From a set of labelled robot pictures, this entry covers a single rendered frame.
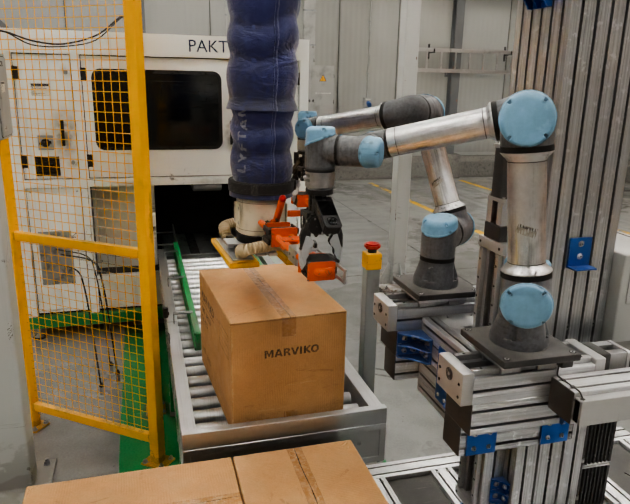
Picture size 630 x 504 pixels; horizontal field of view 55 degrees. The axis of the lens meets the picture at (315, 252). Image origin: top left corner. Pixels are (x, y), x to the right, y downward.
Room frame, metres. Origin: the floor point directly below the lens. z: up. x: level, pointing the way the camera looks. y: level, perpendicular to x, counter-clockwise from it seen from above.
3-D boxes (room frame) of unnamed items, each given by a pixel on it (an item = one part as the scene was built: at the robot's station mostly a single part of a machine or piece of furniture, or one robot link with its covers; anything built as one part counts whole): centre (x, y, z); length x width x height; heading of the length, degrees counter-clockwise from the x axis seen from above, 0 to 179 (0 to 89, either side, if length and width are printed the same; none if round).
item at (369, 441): (1.80, 0.08, 0.48); 0.70 x 0.03 x 0.15; 106
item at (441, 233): (1.98, -0.42, 1.20); 0.13 x 0.12 x 0.14; 146
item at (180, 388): (2.84, 0.72, 0.50); 2.31 x 0.05 x 0.19; 16
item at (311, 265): (1.52, 0.00, 1.23); 0.08 x 0.07 x 0.05; 20
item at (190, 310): (3.20, 0.76, 0.60); 1.60 x 0.10 x 0.09; 16
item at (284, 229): (1.85, 0.11, 1.23); 0.10 x 0.08 x 0.06; 110
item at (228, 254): (2.05, 0.28, 1.13); 0.34 x 0.10 x 0.05; 20
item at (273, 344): (2.14, 0.18, 0.75); 0.60 x 0.40 x 0.40; 20
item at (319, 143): (1.53, -0.01, 1.53); 0.09 x 0.08 x 0.11; 73
